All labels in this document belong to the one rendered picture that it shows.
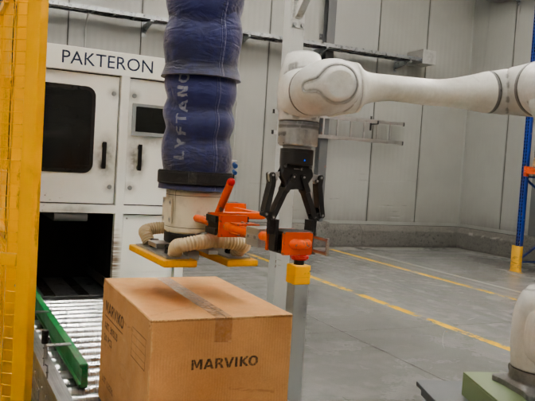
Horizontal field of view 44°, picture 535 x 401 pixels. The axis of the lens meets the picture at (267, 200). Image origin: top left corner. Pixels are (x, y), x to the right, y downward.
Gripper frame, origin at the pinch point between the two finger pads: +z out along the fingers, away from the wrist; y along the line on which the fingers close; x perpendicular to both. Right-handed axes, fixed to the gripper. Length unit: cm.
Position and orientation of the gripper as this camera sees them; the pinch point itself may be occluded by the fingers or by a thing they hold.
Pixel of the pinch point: (290, 238)
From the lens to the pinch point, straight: 148.6
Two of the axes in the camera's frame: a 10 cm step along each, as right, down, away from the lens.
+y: -8.9, -0.4, -4.5
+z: -0.7, 10.0, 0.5
